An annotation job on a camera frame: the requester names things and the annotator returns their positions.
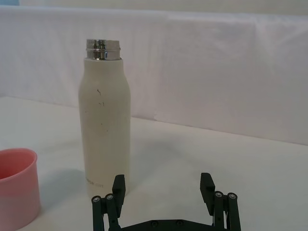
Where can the white table cloth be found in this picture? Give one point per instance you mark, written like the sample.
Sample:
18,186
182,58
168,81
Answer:
192,156

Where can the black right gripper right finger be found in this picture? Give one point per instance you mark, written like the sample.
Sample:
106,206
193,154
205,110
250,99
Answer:
221,207

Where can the cream vacuum bottle steel neck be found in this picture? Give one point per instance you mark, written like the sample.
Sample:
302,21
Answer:
106,125

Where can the white curtain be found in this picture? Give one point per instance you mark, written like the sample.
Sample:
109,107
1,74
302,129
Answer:
192,67

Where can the pink cup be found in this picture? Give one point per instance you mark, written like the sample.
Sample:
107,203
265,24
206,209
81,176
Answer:
18,185

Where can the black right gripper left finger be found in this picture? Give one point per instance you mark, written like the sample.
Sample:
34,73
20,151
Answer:
115,204

